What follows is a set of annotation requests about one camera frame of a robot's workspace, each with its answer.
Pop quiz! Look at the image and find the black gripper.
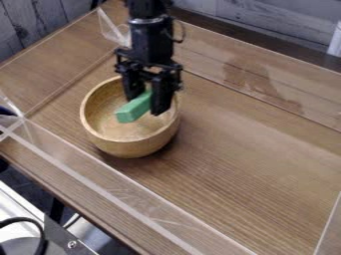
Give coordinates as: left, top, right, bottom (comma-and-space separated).
115, 15, 183, 116

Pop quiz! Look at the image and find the green rectangular block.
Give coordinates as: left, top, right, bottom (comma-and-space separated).
115, 91, 153, 124

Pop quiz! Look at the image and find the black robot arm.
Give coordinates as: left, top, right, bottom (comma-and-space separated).
115, 0, 183, 116

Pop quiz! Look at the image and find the brown wooden bowl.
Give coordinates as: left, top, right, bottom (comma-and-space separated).
79, 76, 181, 158

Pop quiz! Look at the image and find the clear acrylic front barrier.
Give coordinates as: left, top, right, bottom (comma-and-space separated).
0, 97, 257, 255

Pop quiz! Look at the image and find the black table leg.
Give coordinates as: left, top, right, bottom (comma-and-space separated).
50, 198, 66, 223

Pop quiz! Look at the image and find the clear acrylic corner bracket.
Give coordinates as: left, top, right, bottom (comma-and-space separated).
98, 8, 133, 48

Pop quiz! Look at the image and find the white post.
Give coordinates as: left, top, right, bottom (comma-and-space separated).
328, 20, 341, 57

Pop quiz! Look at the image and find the grey metal bracket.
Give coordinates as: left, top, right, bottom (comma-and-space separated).
44, 216, 99, 255

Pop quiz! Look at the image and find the black cable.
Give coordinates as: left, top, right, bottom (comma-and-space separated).
0, 216, 50, 255

